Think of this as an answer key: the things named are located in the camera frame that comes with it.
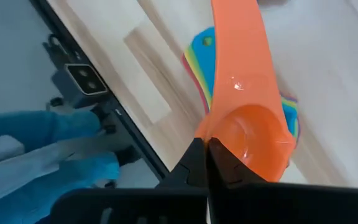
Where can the orange measuring cup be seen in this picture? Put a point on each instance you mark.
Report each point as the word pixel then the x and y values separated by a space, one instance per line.
pixel 244 62

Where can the teal measuring cup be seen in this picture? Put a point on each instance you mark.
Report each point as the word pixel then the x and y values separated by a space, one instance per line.
pixel 205 62

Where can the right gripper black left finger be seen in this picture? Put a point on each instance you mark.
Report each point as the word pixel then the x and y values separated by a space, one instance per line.
pixel 191 171

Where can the blue and grey fabric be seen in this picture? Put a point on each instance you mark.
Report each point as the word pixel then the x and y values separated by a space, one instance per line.
pixel 26 186

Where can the silver two-lens camera box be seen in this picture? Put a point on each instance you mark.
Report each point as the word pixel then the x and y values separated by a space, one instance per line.
pixel 85 81

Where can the green measuring cup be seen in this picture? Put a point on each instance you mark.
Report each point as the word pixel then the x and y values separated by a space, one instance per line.
pixel 193 63

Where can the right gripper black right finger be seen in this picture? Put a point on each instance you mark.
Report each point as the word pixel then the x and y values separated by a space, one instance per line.
pixel 225 171

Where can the black table edge frame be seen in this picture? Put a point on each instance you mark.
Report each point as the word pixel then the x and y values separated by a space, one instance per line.
pixel 57 21

